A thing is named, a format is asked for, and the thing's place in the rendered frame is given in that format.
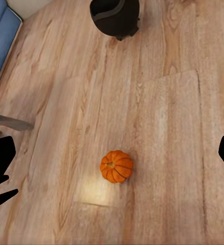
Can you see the pumpkin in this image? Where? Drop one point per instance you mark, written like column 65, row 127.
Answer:
column 116, row 166

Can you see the cauldron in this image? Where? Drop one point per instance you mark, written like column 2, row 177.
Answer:
column 116, row 17

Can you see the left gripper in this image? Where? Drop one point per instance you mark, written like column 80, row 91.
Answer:
column 4, row 197

